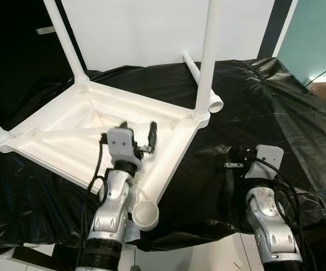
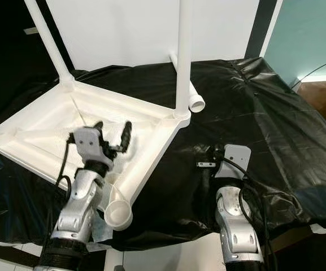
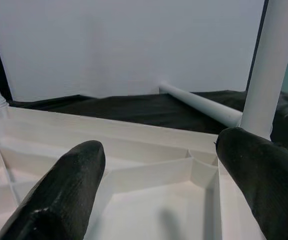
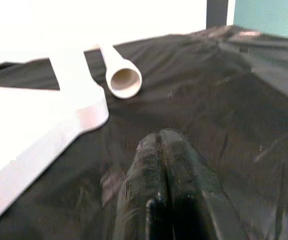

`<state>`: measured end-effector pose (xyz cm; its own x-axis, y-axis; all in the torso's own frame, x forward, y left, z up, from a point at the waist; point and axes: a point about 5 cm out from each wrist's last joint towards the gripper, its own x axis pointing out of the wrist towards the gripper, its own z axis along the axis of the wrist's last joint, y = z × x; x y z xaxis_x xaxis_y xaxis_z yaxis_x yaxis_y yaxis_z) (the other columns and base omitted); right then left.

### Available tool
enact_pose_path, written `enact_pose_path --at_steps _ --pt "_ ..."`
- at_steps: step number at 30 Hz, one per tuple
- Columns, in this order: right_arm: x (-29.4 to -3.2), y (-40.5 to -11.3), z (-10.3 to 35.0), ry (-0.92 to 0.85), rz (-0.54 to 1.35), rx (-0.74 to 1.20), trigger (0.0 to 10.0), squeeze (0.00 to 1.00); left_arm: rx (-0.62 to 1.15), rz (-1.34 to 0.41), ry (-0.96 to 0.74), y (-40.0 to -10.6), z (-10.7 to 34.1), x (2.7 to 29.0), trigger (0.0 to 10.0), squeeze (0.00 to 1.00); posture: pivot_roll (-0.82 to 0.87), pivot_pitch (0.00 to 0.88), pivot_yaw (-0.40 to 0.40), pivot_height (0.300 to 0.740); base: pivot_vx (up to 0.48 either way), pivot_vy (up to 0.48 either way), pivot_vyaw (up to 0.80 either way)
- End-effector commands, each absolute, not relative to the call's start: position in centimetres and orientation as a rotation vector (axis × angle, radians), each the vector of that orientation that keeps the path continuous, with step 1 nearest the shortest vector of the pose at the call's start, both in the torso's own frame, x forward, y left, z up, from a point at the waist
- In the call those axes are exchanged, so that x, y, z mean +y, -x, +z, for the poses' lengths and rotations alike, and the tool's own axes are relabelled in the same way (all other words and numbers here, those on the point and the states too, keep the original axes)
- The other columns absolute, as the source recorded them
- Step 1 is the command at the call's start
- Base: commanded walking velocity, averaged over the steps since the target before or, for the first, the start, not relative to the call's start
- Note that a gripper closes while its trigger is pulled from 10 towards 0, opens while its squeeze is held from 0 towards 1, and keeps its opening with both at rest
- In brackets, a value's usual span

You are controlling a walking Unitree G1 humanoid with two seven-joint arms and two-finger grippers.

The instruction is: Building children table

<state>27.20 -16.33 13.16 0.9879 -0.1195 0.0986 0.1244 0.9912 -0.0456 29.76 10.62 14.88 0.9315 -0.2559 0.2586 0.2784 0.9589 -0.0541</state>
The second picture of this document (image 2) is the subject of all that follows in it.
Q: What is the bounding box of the black plastic cover sheet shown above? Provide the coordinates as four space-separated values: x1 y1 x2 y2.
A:
0 56 326 252

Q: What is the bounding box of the brown wooden furniture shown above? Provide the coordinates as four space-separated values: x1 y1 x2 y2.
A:
295 81 326 122

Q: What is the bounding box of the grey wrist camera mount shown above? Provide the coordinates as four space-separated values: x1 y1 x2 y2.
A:
222 144 251 180
74 127 107 164

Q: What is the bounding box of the white plastic table top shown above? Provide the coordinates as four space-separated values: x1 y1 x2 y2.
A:
0 79 192 231

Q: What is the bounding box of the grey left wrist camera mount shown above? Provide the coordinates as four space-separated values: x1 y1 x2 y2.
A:
74 127 107 164

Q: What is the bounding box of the white plastic table leg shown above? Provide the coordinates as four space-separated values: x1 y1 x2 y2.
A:
175 0 193 119
24 0 75 91
169 52 207 113

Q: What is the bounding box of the white support table post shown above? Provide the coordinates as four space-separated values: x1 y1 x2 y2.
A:
105 248 125 271

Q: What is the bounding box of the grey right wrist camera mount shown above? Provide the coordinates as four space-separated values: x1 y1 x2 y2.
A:
222 144 251 180

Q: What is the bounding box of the black door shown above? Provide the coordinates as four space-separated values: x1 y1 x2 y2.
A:
0 0 73 128

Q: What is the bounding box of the black vertical wall strip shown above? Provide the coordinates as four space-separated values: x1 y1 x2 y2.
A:
244 0 279 59

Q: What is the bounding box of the thin black wall cable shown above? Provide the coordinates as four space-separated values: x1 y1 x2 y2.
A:
290 56 326 88

